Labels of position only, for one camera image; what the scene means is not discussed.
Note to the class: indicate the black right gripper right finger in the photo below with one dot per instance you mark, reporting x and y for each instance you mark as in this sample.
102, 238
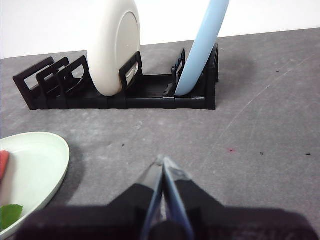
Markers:
237, 225

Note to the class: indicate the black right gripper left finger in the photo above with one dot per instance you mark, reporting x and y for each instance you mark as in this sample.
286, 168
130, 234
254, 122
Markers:
100, 222

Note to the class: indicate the light green plate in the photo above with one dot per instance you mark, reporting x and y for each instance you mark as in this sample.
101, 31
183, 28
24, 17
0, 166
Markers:
37, 162

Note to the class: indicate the orange carrot with green leaves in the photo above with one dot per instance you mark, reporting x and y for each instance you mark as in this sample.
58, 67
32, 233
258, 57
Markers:
3, 162

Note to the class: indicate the black plate rack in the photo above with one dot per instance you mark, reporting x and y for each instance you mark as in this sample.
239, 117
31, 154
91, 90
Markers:
150, 102

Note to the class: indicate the beige plate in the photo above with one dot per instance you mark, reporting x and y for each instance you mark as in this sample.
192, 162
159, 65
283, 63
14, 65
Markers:
107, 50

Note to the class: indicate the blue plate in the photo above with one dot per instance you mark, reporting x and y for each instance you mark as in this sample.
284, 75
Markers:
200, 50

